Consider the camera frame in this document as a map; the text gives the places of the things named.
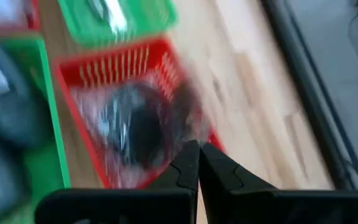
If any bag of white cotton pads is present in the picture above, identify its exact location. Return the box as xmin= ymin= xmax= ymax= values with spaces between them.
xmin=0 ymin=0 xmax=28 ymax=23

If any silver nail clipper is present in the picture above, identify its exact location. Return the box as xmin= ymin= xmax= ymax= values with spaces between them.
xmin=103 ymin=0 xmax=129 ymax=35

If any bag of black round discs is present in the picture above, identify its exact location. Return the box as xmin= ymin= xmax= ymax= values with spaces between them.
xmin=72 ymin=73 xmax=211 ymax=188

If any green plastic basket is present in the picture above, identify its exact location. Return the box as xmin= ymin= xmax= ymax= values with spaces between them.
xmin=56 ymin=0 xmax=178 ymax=48
xmin=0 ymin=32 xmax=71 ymax=224

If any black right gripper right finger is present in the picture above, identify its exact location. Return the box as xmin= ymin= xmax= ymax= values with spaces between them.
xmin=200 ymin=142 xmax=276 ymax=224

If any black aluminium table frame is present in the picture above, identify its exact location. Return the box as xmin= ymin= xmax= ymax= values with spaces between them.
xmin=259 ymin=0 xmax=358 ymax=191

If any black roll-on deodorant with barcode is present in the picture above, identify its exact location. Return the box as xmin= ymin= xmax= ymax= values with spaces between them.
xmin=0 ymin=28 xmax=45 ymax=147

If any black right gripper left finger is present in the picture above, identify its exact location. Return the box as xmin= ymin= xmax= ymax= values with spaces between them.
xmin=147 ymin=139 xmax=201 ymax=224

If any red plastic basket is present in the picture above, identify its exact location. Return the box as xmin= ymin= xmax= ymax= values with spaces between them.
xmin=52 ymin=37 xmax=225 ymax=190
xmin=0 ymin=0 xmax=40 ymax=35

